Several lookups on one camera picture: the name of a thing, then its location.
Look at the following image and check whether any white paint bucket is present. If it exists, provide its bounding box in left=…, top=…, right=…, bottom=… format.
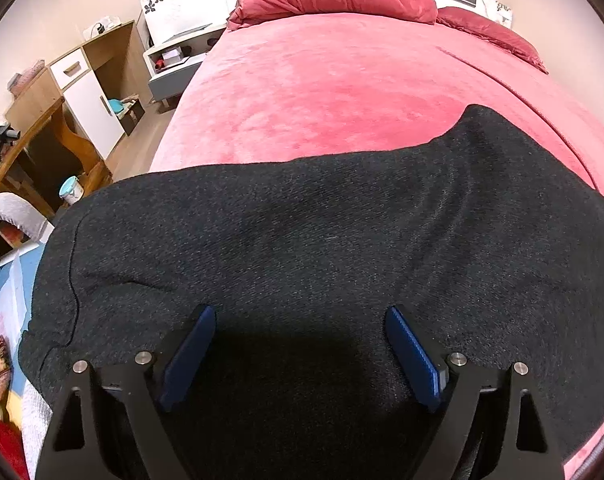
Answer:
left=59, top=176, right=86, bottom=206

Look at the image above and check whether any wooden cabinet with white doors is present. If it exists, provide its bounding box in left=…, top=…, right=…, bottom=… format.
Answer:
left=4, top=20, right=147, bottom=161

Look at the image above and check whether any pink bed blanket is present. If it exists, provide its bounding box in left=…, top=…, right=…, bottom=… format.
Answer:
left=149, top=10, right=604, bottom=478

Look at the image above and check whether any grey chair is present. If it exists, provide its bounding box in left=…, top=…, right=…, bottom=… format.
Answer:
left=0, top=192, right=55, bottom=248

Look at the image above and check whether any dark red pillow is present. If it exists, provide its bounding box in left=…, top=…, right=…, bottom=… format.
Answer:
left=436, top=6, right=550, bottom=75

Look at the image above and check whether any red fluffy item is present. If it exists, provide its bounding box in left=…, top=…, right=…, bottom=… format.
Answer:
left=0, top=420, right=30, bottom=480

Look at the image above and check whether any black knit garment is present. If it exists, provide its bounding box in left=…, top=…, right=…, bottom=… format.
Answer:
left=18, top=105, right=604, bottom=480

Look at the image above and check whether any white cloth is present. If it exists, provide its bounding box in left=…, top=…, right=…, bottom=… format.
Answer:
left=20, top=375, right=55, bottom=480

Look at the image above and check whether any white floral panel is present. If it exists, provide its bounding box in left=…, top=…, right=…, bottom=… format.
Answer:
left=140, top=0, right=240, bottom=51

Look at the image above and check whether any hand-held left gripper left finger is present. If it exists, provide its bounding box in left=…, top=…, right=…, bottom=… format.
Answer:
left=34, top=305, right=217, bottom=480

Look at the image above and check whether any white nightstand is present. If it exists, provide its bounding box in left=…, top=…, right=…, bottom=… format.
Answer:
left=142, top=40, right=227, bottom=111

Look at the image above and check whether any wooden desk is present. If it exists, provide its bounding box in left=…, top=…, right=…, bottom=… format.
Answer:
left=0, top=97, right=113, bottom=216

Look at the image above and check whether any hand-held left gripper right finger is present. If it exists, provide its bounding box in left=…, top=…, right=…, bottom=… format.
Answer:
left=386, top=306, right=565, bottom=480

